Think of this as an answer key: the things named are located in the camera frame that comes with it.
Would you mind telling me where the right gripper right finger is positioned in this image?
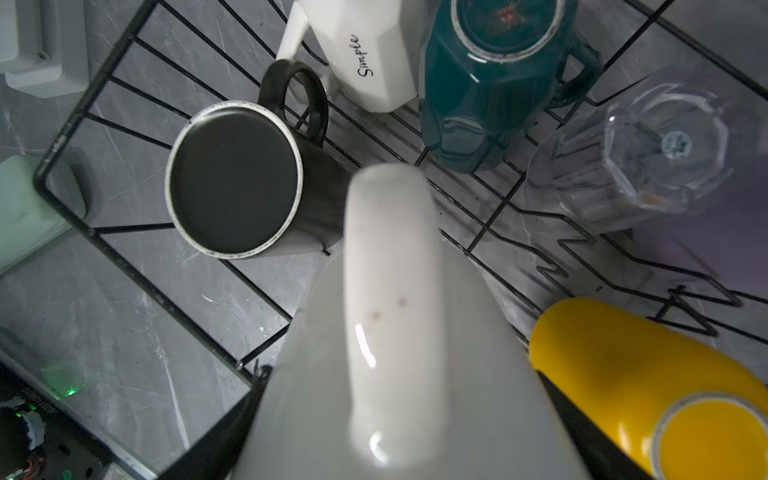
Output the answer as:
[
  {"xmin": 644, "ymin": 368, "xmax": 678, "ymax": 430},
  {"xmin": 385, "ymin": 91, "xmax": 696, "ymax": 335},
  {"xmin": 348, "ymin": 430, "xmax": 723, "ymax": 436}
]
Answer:
[{"xmin": 537, "ymin": 371, "xmax": 651, "ymax": 480}]

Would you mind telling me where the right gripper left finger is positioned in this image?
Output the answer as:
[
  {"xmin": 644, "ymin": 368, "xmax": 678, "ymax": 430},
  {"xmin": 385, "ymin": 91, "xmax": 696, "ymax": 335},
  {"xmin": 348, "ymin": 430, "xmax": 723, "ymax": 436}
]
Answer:
[{"xmin": 158, "ymin": 367, "xmax": 270, "ymax": 479}]

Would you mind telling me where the yellow mug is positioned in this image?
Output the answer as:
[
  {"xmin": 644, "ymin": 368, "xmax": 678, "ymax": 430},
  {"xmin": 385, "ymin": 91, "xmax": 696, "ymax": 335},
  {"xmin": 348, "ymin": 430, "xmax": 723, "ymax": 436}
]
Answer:
[{"xmin": 529, "ymin": 298, "xmax": 767, "ymax": 479}]

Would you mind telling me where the red inside white mug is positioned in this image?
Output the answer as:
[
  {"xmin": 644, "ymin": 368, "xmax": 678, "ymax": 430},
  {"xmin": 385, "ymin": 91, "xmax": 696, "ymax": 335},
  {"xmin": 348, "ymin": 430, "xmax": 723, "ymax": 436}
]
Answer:
[{"xmin": 233, "ymin": 164, "xmax": 588, "ymax": 479}]

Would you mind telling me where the black mug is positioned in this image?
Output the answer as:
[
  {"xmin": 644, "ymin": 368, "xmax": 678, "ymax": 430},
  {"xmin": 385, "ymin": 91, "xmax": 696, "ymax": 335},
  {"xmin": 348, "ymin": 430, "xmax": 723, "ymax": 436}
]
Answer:
[{"xmin": 165, "ymin": 59, "xmax": 351, "ymax": 260}]

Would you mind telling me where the clear glass cup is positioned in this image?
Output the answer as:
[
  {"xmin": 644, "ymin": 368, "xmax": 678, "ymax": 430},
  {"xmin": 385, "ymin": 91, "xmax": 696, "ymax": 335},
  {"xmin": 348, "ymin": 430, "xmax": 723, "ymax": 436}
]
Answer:
[{"xmin": 526, "ymin": 68, "xmax": 766, "ymax": 233}]

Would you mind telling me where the green mug cream inside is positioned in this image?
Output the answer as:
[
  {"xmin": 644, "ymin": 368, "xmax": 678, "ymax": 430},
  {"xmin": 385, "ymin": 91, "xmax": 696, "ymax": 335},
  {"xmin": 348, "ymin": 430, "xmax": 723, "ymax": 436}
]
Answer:
[{"xmin": 419, "ymin": 0, "xmax": 603, "ymax": 174}]

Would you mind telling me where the lilac cup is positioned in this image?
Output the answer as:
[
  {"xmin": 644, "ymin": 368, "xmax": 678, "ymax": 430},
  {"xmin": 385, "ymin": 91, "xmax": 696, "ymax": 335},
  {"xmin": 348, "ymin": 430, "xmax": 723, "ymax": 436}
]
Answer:
[{"xmin": 632, "ymin": 171, "xmax": 767, "ymax": 298}]

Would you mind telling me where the pale green case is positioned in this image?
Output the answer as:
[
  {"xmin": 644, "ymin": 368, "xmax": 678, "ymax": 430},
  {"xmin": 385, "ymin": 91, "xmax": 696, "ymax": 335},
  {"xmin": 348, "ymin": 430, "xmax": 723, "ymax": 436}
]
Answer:
[{"xmin": 1, "ymin": 155, "xmax": 87, "ymax": 272}]

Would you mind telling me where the white rectangular box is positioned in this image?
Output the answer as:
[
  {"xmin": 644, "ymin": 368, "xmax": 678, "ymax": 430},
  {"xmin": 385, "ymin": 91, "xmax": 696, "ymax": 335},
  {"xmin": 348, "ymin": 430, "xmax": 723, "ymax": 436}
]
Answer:
[{"xmin": 1, "ymin": 0, "xmax": 90, "ymax": 99}]

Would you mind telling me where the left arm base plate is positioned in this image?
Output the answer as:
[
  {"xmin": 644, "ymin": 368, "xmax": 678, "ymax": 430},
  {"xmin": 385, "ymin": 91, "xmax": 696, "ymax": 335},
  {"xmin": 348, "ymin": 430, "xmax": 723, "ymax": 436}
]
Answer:
[{"xmin": 1, "ymin": 365, "xmax": 114, "ymax": 480}]

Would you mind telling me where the black wire dish rack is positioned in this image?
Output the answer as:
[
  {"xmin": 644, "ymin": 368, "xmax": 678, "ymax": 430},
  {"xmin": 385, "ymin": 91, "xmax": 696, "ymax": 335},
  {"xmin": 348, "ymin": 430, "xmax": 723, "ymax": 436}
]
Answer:
[{"xmin": 32, "ymin": 0, "xmax": 768, "ymax": 385}]

